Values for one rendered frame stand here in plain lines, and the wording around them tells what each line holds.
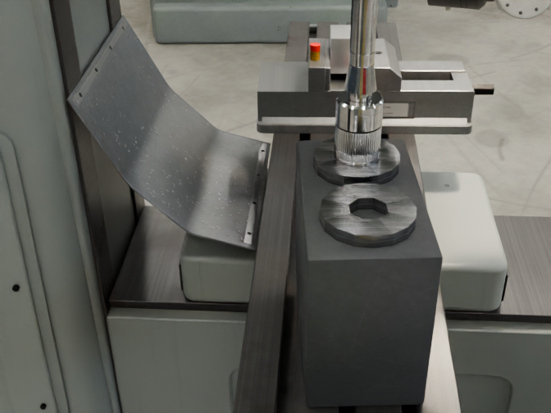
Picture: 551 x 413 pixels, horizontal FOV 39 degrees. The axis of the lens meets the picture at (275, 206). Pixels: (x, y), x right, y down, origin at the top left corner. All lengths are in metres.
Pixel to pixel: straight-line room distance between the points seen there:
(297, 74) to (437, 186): 0.31
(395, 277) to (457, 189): 0.67
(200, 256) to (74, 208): 0.20
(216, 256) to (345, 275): 0.51
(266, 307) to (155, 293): 0.38
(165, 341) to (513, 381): 0.56
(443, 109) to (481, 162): 1.86
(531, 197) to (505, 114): 0.67
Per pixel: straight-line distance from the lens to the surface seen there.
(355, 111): 0.77
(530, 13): 1.03
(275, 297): 0.94
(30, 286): 1.21
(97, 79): 1.17
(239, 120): 3.39
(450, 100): 1.29
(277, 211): 1.08
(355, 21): 0.75
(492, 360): 1.31
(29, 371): 1.31
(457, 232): 1.26
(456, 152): 3.20
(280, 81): 1.30
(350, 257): 0.69
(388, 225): 0.71
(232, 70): 3.87
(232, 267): 1.19
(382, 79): 1.26
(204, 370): 1.33
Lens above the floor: 1.54
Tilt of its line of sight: 33 degrees down
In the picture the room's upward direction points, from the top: 1 degrees counter-clockwise
